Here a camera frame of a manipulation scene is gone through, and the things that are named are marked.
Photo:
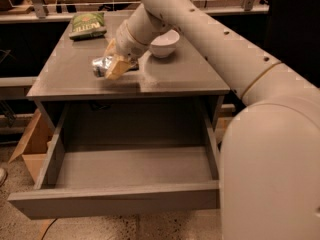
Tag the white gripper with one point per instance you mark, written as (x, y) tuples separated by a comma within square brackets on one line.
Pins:
[(128, 44)]

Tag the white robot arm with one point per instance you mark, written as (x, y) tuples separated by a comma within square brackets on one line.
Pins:
[(269, 163)]

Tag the grey drawer cabinet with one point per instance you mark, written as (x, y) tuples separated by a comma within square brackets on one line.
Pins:
[(83, 80)]

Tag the open grey top drawer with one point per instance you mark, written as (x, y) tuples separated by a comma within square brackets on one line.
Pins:
[(124, 160)]

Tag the green chip bag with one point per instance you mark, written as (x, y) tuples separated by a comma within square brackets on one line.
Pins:
[(87, 26)]

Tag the white ceramic bowl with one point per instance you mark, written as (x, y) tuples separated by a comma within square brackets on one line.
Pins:
[(165, 44)]

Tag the brown cardboard box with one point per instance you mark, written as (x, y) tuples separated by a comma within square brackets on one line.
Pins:
[(33, 144)]

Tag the black office chair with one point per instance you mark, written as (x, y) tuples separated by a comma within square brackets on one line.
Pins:
[(292, 36)]

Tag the grey metal bracket left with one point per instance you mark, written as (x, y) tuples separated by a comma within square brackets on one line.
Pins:
[(40, 8)]

